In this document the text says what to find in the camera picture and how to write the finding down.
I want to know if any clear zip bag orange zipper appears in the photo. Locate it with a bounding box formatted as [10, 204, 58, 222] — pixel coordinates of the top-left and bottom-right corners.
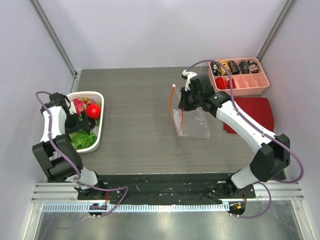
[168, 84, 211, 139]

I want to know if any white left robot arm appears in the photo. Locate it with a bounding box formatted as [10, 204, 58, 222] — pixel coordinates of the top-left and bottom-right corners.
[32, 92, 107, 200]

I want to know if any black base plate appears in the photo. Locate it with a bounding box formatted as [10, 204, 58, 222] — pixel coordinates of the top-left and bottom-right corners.
[76, 173, 256, 206]

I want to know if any floral patterned roll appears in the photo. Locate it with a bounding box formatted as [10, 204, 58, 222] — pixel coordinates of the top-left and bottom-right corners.
[247, 59, 260, 74]

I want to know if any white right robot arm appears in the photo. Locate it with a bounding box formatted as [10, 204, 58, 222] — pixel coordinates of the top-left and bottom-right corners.
[178, 71, 290, 198]

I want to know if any dark red folded cloth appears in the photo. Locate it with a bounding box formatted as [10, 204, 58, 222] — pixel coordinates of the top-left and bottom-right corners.
[234, 97, 275, 132]

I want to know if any pink dragon fruit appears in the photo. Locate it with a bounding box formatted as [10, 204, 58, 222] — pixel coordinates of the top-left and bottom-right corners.
[72, 98, 87, 117]

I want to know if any dark brown mangosteen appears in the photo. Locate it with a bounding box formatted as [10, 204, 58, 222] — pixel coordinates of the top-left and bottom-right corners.
[88, 118, 100, 129]

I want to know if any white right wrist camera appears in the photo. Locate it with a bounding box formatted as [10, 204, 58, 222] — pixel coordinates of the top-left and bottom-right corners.
[181, 70, 198, 91]

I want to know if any dark patterned roll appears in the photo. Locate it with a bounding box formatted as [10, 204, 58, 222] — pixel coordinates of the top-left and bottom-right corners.
[228, 60, 241, 75]

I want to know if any pink divided storage box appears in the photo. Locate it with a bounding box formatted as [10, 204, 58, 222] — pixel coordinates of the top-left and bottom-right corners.
[208, 57, 270, 96]

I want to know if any white perforated plastic basket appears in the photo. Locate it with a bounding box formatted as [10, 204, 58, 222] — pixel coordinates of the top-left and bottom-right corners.
[67, 91, 105, 154]

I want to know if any red cloth in box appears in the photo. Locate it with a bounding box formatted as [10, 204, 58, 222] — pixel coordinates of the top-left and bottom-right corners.
[214, 76, 231, 90]

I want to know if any green lettuce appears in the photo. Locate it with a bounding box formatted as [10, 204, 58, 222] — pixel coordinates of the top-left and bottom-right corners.
[69, 131, 97, 150]

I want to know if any slotted cable duct rail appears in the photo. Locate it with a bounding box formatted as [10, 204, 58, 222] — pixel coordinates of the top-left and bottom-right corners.
[42, 202, 230, 213]

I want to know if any yellow patterned roll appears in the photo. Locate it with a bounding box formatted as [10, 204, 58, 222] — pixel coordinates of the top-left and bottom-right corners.
[219, 59, 231, 76]

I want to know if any black patterned roll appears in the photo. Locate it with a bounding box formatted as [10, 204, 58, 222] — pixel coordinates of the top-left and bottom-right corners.
[238, 60, 250, 74]
[210, 62, 222, 76]

